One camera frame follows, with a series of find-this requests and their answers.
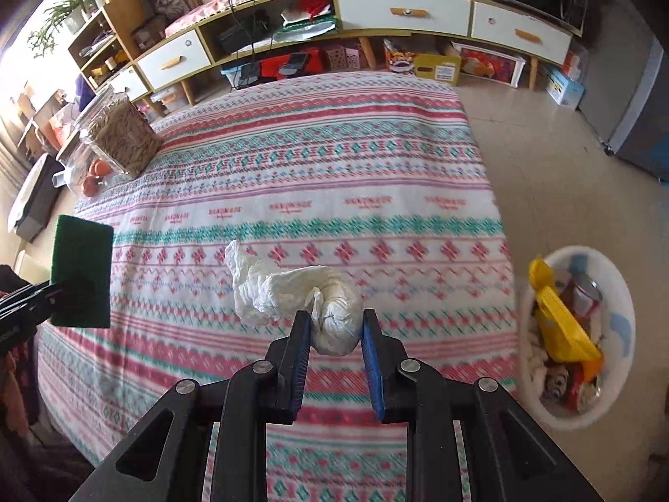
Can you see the yellow snack bag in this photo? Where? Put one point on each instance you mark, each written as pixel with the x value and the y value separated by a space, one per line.
pixel 564 339

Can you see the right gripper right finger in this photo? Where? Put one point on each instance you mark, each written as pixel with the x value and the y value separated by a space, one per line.
pixel 465 441

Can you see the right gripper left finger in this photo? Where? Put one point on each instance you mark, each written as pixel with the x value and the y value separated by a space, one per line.
pixel 208 433

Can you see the patterned pink green tablecloth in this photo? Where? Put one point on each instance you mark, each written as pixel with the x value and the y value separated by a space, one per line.
pixel 376 174

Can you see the green potted plant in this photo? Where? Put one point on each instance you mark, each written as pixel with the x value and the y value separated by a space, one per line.
pixel 41 41

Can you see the white blue cardboard box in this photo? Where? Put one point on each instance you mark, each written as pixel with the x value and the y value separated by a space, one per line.
pixel 563 91

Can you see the silver refrigerator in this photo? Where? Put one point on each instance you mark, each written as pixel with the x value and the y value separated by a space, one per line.
pixel 626 95

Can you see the white tissue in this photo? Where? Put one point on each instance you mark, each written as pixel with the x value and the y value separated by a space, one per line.
pixel 264 292

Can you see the wooden side shelf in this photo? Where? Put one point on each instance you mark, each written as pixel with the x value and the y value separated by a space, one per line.
pixel 106 50

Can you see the orange peel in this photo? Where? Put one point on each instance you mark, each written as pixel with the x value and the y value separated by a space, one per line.
pixel 591 369

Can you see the red cartoon drink can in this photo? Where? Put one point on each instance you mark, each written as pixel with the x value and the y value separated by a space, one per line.
pixel 566 385

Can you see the green yellow scrub sponge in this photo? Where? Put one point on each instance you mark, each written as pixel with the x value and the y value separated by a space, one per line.
pixel 81 267

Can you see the white wooden TV cabinet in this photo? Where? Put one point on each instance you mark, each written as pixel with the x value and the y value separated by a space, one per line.
pixel 193 48

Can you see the red tin can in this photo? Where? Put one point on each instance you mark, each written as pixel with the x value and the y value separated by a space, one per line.
pixel 582 297

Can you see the clear jar of sticks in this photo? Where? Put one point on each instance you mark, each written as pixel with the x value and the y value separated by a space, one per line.
pixel 117 131

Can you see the white framed red box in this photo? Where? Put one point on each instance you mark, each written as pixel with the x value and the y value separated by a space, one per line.
pixel 501 67

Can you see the yellow cardboard box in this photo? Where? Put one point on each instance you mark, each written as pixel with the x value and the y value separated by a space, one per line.
pixel 423 58

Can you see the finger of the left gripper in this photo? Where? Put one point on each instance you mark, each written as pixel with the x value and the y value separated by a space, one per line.
pixel 23 310

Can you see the white round trash basin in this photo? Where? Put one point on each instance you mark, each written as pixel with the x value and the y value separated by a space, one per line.
pixel 613 327

